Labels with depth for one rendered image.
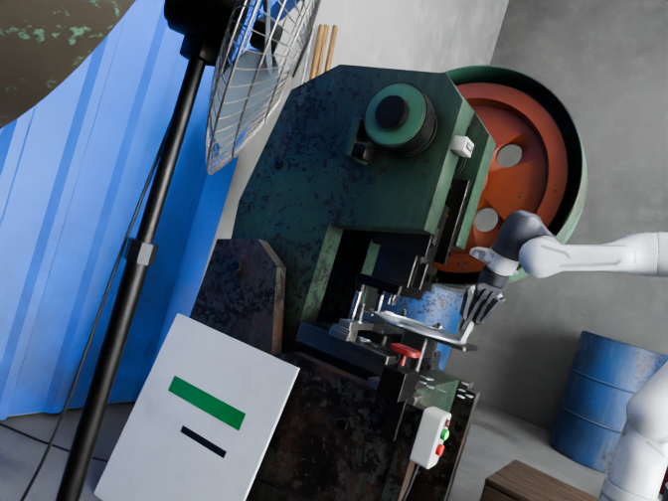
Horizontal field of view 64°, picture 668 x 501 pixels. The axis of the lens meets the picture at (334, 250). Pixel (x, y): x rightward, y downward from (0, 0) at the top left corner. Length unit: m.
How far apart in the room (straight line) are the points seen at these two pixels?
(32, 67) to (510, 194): 1.74
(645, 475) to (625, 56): 4.29
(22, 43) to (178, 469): 1.42
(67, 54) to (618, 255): 1.25
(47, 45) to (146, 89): 1.77
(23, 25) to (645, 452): 1.47
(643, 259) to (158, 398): 1.42
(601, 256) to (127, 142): 1.68
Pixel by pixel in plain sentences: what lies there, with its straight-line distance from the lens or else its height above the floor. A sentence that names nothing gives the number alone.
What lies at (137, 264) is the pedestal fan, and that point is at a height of 0.81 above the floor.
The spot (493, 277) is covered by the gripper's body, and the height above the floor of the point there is 0.99.
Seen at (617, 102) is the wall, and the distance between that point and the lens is 5.25.
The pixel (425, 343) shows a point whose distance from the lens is 1.63.
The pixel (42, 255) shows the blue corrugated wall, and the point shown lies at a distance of 2.14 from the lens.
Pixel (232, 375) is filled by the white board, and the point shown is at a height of 0.49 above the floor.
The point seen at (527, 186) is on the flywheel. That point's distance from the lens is 2.04.
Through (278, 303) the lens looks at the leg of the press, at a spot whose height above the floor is 0.73.
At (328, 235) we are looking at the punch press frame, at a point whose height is 0.97.
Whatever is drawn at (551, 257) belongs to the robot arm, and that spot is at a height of 1.07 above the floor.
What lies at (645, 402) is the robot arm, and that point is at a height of 0.81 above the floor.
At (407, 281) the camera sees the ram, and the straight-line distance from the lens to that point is 1.62.
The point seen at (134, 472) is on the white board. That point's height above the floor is 0.12.
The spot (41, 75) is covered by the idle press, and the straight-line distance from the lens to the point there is 0.52.
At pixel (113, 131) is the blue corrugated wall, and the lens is 2.22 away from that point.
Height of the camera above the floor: 0.95
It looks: level
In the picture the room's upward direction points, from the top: 17 degrees clockwise
